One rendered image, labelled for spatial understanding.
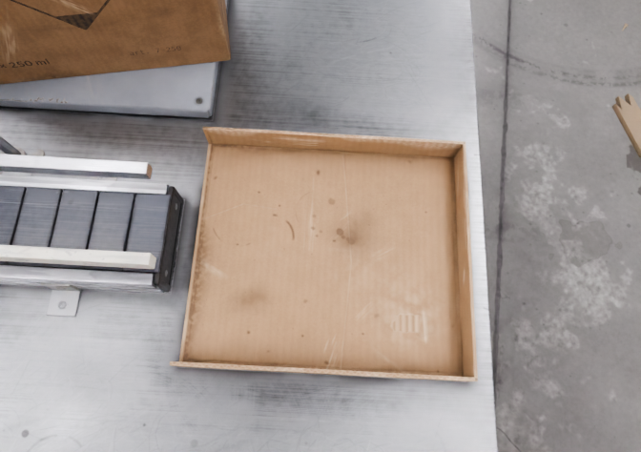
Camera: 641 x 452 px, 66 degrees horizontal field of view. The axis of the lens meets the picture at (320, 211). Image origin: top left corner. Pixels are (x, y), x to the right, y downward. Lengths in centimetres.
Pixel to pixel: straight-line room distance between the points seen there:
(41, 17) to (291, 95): 28
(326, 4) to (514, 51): 120
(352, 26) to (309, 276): 34
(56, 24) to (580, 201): 144
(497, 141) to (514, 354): 64
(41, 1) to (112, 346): 35
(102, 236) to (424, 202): 35
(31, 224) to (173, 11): 27
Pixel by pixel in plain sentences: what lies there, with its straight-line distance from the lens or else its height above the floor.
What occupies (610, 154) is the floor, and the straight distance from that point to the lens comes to 179.
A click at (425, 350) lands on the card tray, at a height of 83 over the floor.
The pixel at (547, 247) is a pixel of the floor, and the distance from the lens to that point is 158.
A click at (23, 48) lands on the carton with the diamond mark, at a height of 91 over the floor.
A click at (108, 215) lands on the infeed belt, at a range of 56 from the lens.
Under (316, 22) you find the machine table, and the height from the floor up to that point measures 83.
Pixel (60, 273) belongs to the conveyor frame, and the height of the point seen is 88.
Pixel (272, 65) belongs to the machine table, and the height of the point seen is 83.
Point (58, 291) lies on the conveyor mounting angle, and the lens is 61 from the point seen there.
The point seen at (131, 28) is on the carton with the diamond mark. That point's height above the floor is 93.
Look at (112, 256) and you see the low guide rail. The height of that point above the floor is 91.
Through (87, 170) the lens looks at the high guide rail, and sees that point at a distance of 49.
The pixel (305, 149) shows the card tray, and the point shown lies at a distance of 60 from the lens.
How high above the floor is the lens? 138
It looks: 71 degrees down
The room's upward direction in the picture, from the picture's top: 5 degrees clockwise
